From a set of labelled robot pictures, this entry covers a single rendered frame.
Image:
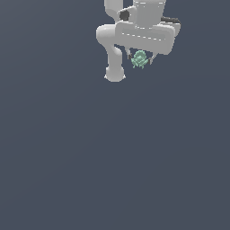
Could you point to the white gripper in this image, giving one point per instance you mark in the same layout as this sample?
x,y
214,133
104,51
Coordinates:
x,y
146,34

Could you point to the small green lumpy object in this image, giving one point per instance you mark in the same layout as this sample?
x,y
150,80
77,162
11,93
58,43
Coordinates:
x,y
139,59

